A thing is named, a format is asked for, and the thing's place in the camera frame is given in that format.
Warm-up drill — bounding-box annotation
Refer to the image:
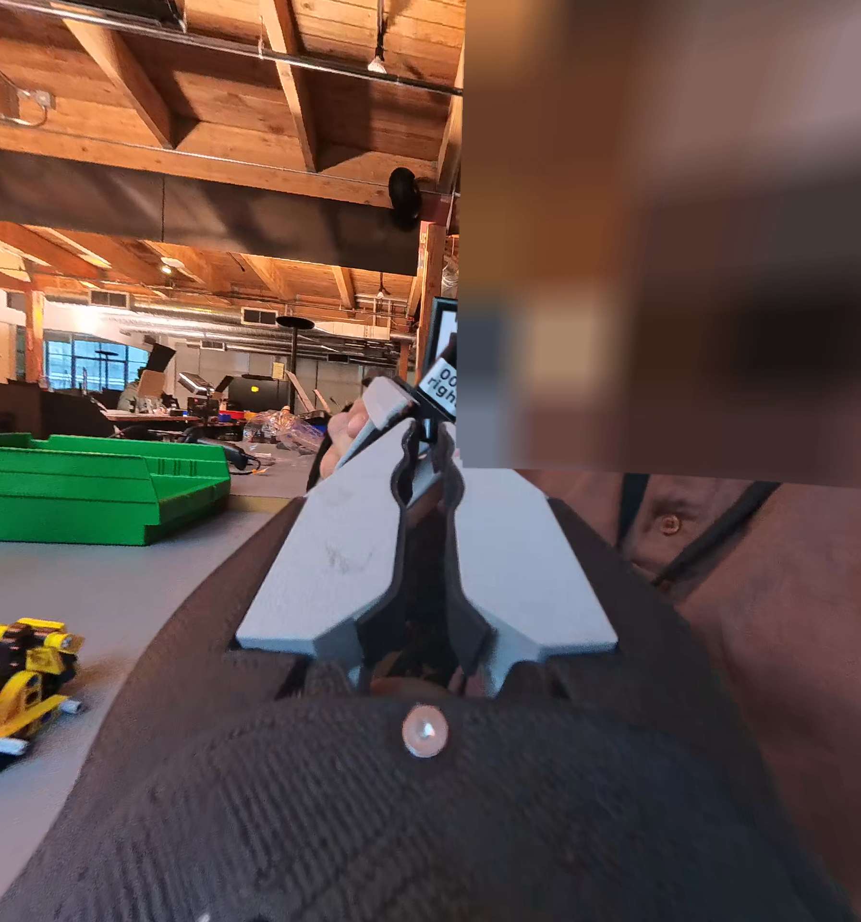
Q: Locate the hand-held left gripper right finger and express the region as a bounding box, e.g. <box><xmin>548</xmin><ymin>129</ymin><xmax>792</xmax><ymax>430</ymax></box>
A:
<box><xmin>439</xmin><ymin>420</ymin><xmax>618</xmax><ymax>698</ymax></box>

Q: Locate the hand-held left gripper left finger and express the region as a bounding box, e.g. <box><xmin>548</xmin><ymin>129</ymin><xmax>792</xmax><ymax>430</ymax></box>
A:
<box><xmin>236</xmin><ymin>416</ymin><xmax>412</xmax><ymax>687</ymax></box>

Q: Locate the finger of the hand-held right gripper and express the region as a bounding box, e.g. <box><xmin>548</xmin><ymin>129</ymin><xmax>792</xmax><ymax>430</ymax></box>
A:
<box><xmin>409</xmin><ymin>441</ymin><xmax>446</xmax><ymax>507</ymax></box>
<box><xmin>331</xmin><ymin>375</ymin><xmax>420</xmax><ymax>478</ymax></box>

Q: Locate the yellow lego vehicle model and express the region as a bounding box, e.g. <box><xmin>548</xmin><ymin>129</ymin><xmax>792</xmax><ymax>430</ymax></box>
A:
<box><xmin>0</xmin><ymin>618</ymin><xmax>87</xmax><ymax>775</ymax></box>

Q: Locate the person's right hand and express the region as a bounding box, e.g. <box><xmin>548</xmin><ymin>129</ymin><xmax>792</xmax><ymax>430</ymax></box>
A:
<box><xmin>320</xmin><ymin>398</ymin><xmax>370</xmax><ymax>480</ymax></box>

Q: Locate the clear plastic bag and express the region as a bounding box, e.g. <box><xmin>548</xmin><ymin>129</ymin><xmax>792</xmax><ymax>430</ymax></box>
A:
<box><xmin>243</xmin><ymin>407</ymin><xmax>325</xmax><ymax>451</ymax></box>

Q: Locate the black pole heater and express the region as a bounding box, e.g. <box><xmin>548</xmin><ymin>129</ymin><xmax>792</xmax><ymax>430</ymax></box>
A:
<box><xmin>275</xmin><ymin>315</ymin><xmax>317</xmax><ymax>376</ymax></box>

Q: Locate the black monitor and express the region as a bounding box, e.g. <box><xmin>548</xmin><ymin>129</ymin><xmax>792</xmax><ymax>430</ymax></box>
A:
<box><xmin>227</xmin><ymin>376</ymin><xmax>291</xmax><ymax>415</ymax></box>

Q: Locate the black ceiling speaker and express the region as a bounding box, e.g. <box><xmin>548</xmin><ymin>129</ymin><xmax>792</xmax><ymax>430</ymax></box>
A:
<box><xmin>388</xmin><ymin>167</ymin><xmax>424</xmax><ymax>231</ymax></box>

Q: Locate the cardboard box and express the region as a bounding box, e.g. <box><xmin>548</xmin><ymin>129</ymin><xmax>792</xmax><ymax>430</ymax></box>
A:
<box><xmin>142</xmin><ymin>342</ymin><xmax>177</xmax><ymax>397</ymax></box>

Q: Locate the green plastic bin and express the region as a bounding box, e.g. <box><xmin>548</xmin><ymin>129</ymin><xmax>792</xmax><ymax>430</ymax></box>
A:
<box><xmin>0</xmin><ymin>432</ymin><xmax>231</xmax><ymax>546</ymax></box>

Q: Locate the white pendant lamp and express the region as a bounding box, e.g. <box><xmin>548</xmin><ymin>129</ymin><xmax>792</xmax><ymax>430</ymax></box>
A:
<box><xmin>367</xmin><ymin>0</ymin><xmax>389</xmax><ymax>74</ymax></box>

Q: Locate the large window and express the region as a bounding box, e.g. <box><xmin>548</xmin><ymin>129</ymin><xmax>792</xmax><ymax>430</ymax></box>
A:
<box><xmin>43</xmin><ymin>333</ymin><xmax>150</xmax><ymax>391</ymax></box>

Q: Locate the black counter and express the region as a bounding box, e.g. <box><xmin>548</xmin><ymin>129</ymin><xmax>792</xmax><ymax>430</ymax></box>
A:
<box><xmin>0</xmin><ymin>378</ymin><xmax>114</xmax><ymax>438</ymax></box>

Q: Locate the metal ceiling pipe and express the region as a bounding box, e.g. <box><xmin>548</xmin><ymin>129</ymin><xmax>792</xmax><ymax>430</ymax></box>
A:
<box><xmin>0</xmin><ymin>0</ymin><xmax>463</xmax><ymax>96</ymax></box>

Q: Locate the black lanyard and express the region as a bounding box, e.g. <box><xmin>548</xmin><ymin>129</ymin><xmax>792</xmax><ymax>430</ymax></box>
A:
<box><xmin>614</xmin><ymin>472</ymin><xmax>784</xmax><ymax>586</ymax></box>

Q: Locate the black cable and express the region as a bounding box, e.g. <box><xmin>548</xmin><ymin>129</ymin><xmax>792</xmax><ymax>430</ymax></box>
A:
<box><xmin>182</xmin><ymin>425</ymin><xmax>262</xmax><ymax>473</ymax></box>

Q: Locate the black ceiling duct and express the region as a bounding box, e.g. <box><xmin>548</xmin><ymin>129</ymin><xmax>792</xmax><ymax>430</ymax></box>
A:
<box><xmin>0</xmin><ymin>147</ymin><xmax>423</xmax><ymax>276</ymax></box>

